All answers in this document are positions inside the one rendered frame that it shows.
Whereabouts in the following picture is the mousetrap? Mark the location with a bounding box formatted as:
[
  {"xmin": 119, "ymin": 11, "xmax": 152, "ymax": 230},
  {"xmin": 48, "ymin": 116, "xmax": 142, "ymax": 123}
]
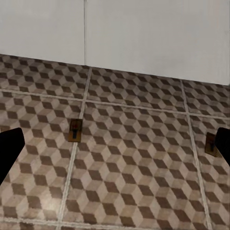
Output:
[
  {"xmin": 205, "ymin": 132, "xmax": 217, "ymax": 157},
  {"xmin": 68, "ymin": 119, "xmax": 82, "ymax": 142}
]

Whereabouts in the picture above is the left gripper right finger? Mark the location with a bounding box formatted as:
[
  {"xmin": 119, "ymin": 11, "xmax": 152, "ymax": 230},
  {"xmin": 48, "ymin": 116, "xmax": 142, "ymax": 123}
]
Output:
[{"xmin": 215, "ymin": 127, "xmax": 230, "ymax": 166}]

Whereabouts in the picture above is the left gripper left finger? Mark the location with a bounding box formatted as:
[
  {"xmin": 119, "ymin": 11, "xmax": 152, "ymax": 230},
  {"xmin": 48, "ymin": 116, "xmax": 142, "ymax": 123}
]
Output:
[{"xmin": 0, "ymin": 127, "xmax": 25, "ymax": 185}]

